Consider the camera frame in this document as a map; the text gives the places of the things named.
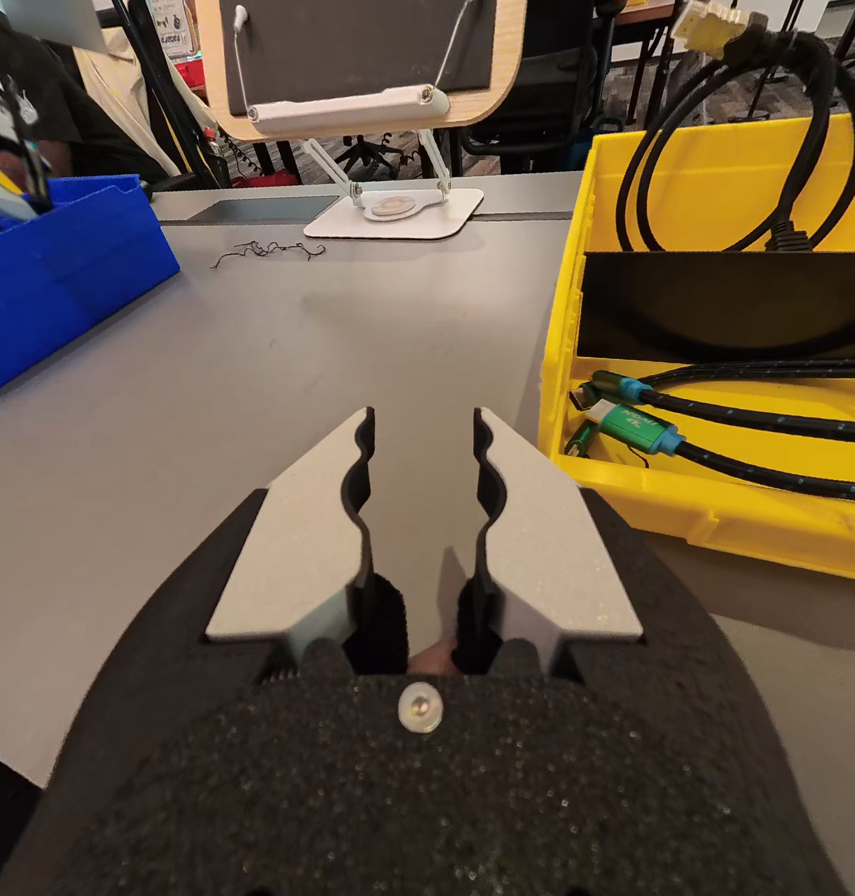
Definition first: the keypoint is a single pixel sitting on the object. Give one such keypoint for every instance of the yellow plastic bin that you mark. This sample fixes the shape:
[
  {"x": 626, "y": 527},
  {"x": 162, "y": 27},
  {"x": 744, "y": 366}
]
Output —
[{"x": 708, "y": 525}]

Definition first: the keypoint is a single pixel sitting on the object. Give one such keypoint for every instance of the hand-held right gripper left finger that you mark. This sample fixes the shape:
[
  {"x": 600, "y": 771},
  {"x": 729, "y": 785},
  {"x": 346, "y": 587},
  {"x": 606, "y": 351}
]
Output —
[{"x": 288, "y": 574}]

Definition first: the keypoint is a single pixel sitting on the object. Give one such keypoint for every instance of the blue plastic bin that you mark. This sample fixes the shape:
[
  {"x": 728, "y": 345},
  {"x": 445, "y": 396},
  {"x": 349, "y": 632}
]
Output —
[{"x": 50, "y": 280}]

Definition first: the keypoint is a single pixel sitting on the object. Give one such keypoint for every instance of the black bin divider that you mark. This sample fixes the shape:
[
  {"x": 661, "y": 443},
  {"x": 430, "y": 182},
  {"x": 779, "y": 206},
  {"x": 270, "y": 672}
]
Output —
[{"x": 722, "y": 301}]

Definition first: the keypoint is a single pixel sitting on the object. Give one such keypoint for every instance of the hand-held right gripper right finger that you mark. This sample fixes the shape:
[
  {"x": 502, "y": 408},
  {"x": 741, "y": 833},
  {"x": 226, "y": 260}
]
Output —
[{"x": 568, "y": 574}]

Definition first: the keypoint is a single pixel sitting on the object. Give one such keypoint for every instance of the white panel stand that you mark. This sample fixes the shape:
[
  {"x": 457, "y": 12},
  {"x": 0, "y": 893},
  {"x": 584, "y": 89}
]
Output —
[{"x": 400, "y": 213}]

